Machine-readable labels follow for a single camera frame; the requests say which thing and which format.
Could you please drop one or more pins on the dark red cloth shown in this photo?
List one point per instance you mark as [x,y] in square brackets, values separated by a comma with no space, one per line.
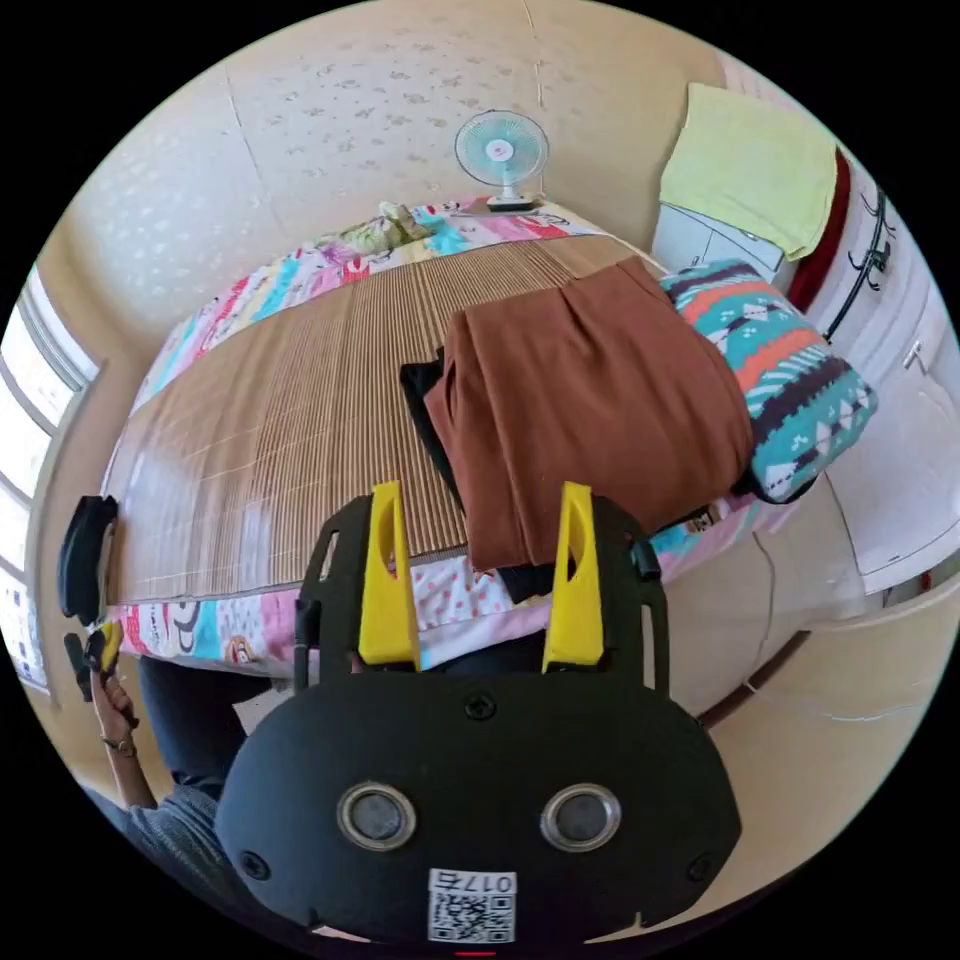
[823,247]

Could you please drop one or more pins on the window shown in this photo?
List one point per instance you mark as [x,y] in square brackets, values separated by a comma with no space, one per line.
[30,420]

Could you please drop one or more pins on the crumpled green floral cloth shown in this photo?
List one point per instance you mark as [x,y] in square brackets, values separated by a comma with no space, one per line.
[397,225]

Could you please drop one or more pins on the small white table fan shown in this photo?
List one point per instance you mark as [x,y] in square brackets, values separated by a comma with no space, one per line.
[499,150]

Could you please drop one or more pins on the white wardrobe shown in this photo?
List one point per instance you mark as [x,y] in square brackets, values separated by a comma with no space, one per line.
[900,450]

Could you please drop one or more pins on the person's left hand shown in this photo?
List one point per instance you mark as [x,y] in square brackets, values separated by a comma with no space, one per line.
[114,705]

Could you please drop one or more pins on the black coat hook rack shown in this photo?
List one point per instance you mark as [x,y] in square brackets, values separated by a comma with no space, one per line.
[870,251]

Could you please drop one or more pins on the yellow towel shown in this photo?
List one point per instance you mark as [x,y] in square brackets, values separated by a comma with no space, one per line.
[750,172]

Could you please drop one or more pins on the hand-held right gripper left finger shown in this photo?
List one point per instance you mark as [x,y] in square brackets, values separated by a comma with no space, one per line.
[387,585]

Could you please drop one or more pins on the white cabinet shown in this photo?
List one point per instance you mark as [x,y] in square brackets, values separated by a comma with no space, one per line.
[705,241]

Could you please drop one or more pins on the person's left forearm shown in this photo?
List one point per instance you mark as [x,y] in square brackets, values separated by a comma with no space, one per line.
[129,776]

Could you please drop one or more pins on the teal orange patterned rolled blanket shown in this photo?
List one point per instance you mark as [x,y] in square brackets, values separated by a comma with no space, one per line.
[784,375]

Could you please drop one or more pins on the pile of clothes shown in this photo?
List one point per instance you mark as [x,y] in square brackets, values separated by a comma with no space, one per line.
[592,405]

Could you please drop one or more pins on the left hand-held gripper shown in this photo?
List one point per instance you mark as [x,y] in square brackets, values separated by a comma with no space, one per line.
[84,559]

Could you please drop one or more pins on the person's body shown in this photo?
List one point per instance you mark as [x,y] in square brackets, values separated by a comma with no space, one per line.
[191,727]

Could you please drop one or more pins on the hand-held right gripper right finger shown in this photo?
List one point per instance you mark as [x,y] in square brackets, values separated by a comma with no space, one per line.
[576,592]

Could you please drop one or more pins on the bed with woven mat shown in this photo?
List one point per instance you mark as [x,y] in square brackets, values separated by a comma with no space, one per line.
[300,420]

